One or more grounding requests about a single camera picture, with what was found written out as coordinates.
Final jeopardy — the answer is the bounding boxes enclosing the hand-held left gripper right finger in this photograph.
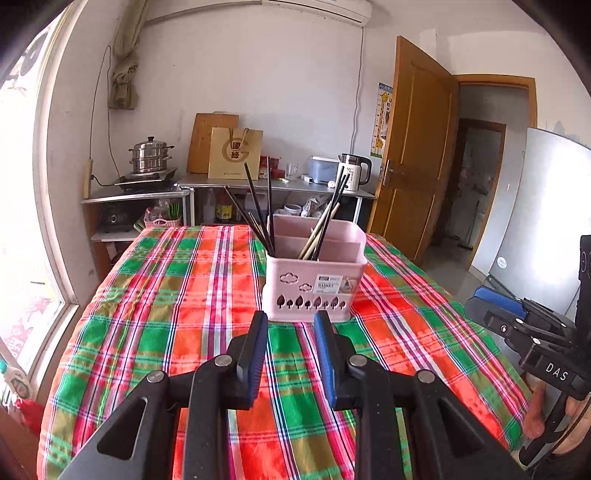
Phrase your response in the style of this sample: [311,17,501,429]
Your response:
[314,311,527,480]

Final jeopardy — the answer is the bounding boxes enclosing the plaid tablecloth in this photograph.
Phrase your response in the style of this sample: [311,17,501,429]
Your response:
[37,224,532,480]

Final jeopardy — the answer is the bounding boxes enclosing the blue white plastic container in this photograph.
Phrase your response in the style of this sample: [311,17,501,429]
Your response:
[307,155,341,185]

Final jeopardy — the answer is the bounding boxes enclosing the thin wall cable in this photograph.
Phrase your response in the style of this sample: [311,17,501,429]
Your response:
[353,25,366,156]

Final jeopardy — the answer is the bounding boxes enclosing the height chart poster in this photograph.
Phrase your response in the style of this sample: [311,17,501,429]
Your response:
[370,83,393,158]

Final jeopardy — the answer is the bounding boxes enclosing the black wall cable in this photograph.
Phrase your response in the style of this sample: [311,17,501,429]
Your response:
[89,44,117,185]

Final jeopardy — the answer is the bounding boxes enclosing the wooden cutting board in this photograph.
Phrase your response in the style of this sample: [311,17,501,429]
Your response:
[187,112,240,175]

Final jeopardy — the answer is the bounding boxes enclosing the black chopstick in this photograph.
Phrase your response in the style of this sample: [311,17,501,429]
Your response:
[316,172,350,261]
[244,161,275,257]
[266,156,276,254]
[314,166,346,259]
[224,186,269,254]

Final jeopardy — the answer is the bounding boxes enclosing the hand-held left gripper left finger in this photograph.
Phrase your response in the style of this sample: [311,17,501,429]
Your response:
[58,311,270,480]

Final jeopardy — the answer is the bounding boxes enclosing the tan paper bag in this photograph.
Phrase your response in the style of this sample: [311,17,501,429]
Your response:
[208,127,264,181]

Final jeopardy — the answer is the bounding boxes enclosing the white air conditioner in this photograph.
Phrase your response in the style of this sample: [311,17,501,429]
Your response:
[262,0,373,26]

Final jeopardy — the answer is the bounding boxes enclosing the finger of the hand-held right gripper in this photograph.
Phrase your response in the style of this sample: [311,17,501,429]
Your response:
[475,286,575,330]
[464,298,575,352]

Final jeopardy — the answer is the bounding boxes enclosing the steel steamer pot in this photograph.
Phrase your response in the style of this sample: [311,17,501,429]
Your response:
[128,136,175,175]

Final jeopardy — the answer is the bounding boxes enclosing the metal kitchen table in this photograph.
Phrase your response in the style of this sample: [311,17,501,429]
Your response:
[178,174,377,232]

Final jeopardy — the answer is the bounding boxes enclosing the white electric kettle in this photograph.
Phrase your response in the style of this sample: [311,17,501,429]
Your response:
[338,154,372,193]

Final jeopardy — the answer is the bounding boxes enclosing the pink utensil basket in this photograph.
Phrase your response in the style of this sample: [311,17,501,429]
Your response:
[261,213,369,323]

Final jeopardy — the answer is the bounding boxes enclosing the white plastic object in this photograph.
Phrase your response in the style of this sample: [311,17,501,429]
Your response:
[0,355,33,403]

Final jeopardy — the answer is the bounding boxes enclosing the crumpled plastic bag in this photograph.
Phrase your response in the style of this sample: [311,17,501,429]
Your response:
[302,196,334,219]

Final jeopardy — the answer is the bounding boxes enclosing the tied beige curtain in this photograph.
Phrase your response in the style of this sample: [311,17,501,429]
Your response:
[107,0,148,110]

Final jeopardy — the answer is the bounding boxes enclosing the wooden door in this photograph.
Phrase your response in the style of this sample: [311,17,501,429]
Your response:
[367,36,460,267]

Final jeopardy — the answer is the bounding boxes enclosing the red cloth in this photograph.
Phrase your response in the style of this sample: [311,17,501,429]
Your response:
[16,399,45,435]

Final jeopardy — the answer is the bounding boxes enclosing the low metal stand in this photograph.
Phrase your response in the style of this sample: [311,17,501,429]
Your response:
[82,182,192,268]

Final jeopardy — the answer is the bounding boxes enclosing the black induction cooker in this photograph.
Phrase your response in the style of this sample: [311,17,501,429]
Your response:
[115,167,179,192]

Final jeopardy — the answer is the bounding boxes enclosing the grey refrigerator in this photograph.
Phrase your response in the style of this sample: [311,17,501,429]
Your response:
[468,127,591,324]

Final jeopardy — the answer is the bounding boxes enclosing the wooden door frame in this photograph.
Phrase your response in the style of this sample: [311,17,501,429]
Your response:
[452,74,539,273]

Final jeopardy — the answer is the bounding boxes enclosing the large window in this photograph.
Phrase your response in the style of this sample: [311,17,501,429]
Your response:
[0,0,93,407]

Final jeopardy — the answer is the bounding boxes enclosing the person's right hand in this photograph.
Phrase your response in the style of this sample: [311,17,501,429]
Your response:
[523,383,591,457]

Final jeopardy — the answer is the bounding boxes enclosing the pink plastic storage basket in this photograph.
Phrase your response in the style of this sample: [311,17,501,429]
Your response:
[144,207,182,228]

